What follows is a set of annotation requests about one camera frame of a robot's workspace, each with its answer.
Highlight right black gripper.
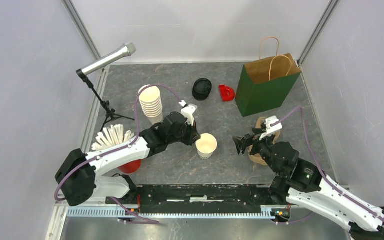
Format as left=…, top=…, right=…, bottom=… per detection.
left=231, top=128, right=283, bottom=176

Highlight white paper coffee cup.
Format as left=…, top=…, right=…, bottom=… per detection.
left=195, top=133, right=218, bottom=159

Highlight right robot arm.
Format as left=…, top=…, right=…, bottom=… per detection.
left=232, top=127, right=384, bottom=240

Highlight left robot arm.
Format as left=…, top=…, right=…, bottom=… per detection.
left=54, top=109, right=201, bottom=207

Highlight brown cardboard cup carriers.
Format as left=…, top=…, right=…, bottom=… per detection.
left=247, top=116, right=281, bottom=167

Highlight red plastic holder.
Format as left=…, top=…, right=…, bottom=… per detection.
left=218, top=84, right=236, bottom=102

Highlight stack of white paper cups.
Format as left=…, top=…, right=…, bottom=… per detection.
left=138, top=84, right=163, bottom=124

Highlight stack of black lids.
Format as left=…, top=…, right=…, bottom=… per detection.
left=192, top=78, right=213, bottom=101

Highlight green paper bag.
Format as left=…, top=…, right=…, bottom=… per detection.
left=235, top=36, right=302, bottom=117

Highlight red cup with straws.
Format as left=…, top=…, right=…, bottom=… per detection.
left=91, top=124, right=143, bottom=174

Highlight silver microphone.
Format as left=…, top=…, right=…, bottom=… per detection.
left=76, top=42, right=137, bottom=78

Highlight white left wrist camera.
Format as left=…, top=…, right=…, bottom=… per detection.
left=179, top=100, right=198, bottom=126

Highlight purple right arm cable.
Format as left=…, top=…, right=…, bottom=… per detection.
left=271, top=105, right=384, bottom=239

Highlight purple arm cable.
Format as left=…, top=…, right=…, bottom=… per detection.
left=54, top=84, right=184, bottom=202
left=271, top=105, right=384, bottom=239

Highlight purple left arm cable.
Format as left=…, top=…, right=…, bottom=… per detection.
left=54, top=84, right=184, bottom=202

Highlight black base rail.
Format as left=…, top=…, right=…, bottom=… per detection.
left=117, top=184, right=292, bottom=223

